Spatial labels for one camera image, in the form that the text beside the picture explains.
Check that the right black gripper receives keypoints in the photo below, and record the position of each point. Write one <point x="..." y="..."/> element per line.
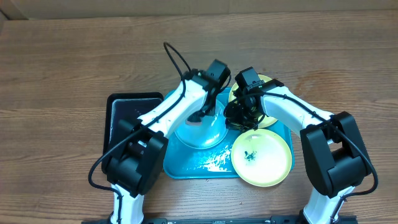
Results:
<point x="235" y="121"/>

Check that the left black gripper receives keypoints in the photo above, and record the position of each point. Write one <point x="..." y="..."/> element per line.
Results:
<point x="210" y="111"/>

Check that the light blue plate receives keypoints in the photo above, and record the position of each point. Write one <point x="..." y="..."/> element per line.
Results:
<point x="209" y="133"/>

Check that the yellow-green plate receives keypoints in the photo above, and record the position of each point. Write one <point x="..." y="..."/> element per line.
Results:
<point x="267" y="121"/>
<point x="261" y="158"/>

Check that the orange green sponge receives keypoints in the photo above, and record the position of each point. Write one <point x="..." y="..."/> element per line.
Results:
<point x="194" y="121"/>

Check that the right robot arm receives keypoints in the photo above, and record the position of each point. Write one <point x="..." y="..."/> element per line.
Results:
<point x="336" y="159"/>

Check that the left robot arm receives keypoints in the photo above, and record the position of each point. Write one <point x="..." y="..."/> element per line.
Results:
<point x="136" y="151"/>

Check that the teal plastic tray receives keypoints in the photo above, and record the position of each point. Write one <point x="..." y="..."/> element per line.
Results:
<point x="215" y="162"/>

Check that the black water tray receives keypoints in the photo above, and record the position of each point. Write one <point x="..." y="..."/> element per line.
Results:
<point x="129" y="107"/>

